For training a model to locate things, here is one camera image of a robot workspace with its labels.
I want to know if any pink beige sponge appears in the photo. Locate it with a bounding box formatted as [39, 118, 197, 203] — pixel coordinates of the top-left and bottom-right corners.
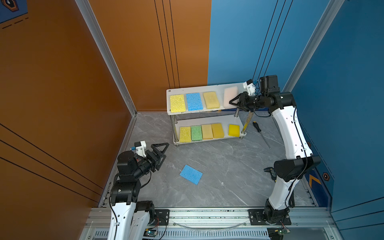
[223, 86, 239, 109]

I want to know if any small bright yellow sponge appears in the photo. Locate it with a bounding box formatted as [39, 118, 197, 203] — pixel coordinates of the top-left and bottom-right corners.
[228, 124, 240, 137]

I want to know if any dark yellow sponge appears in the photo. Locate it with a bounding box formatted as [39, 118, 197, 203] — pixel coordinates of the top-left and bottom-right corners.
[203, 92, 221, 109]

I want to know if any light blue sponge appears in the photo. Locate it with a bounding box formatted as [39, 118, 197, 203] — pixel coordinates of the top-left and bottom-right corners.
[180, 165, 203, 185]

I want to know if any yellow green textured sponge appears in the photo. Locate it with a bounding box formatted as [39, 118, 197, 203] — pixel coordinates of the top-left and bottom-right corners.
[179, 127, 192, 143]

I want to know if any yellow foam sponge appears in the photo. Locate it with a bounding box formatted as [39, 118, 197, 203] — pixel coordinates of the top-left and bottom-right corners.
[211, 123, 225, 139]

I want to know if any pale yellow orange sponge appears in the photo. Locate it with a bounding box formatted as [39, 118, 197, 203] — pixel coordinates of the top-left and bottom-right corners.
[201, 124, 214, 140]

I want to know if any blue textured sponge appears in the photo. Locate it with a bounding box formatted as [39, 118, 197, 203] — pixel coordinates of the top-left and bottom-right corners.
[186, 93, 204, 111]

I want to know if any large yellow textured sponge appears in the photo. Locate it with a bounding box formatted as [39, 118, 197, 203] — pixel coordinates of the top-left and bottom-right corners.
[170, 95, 187, 113]

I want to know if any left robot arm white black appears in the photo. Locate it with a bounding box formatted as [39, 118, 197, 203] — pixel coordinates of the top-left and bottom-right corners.
[108, 141, 170, 240]

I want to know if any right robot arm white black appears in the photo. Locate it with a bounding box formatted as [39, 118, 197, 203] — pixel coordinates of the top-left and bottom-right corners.
[229, 75, 321, 225]

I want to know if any white two-tier shelf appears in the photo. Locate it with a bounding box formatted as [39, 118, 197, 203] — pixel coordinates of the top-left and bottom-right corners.
[166, 80, 257, 145]

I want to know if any black yellow screwdriver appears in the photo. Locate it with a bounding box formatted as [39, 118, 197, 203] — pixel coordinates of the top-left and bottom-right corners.
[253, 122, 271, 149]

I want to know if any green circuit board left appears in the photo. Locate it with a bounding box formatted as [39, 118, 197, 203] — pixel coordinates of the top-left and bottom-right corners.
[144, 229, 158, 238]

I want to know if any green circuit board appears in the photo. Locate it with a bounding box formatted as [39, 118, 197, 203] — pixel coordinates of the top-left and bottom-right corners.
[274, 228, 291, 236]
[144, 229, 158, 238]

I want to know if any green circuit board right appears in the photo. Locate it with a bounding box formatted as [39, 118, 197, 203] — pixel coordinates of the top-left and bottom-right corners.
[274, 228, 291, 236]

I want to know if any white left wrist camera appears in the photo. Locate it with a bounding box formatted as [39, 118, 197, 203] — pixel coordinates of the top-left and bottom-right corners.
[130, 141, 147, 158]

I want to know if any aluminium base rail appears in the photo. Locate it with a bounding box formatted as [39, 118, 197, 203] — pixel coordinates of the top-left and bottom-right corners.
[80, 207, 343, 240]

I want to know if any aluminium corner post right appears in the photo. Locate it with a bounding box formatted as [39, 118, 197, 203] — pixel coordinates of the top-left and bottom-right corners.
[283, 0, 345, 92]

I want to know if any aluminium corner post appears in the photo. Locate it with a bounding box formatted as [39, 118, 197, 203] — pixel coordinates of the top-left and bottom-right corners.
[75, 0, 137, 118]
[283, 0, 345, 92]

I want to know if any aluminium corner post left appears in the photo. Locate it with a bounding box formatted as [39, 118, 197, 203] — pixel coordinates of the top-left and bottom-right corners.
[75, 0, 137, 118]

